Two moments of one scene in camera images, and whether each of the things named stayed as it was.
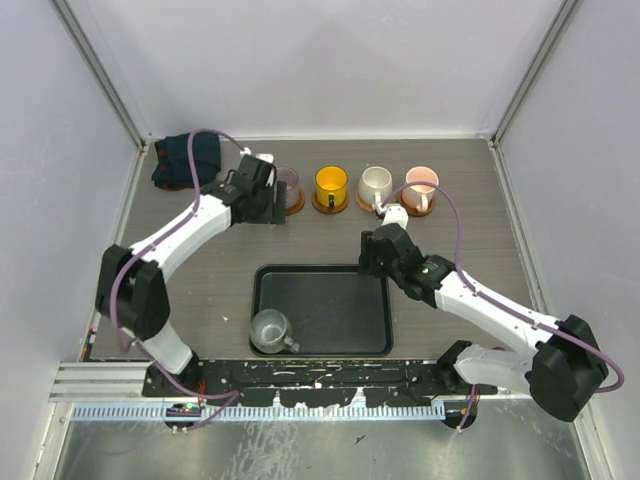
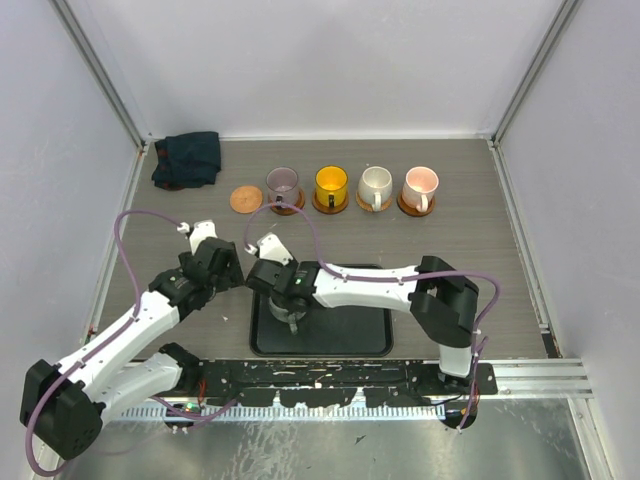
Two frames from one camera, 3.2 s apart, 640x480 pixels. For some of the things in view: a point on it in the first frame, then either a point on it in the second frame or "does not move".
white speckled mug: x=375 y=185 does not move
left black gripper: x=275 y=213 to x=231 y=276
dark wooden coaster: x=415 y=213 does not move
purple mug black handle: x=290 y=176 does not move
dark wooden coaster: x=326 y=210 does not move
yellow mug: x=331 y=185 does not move
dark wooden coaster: x=298 y=206 does not move
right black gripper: x=366 y=261 to x=294 y=264
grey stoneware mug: x=270 y=332 to x=288 y=310
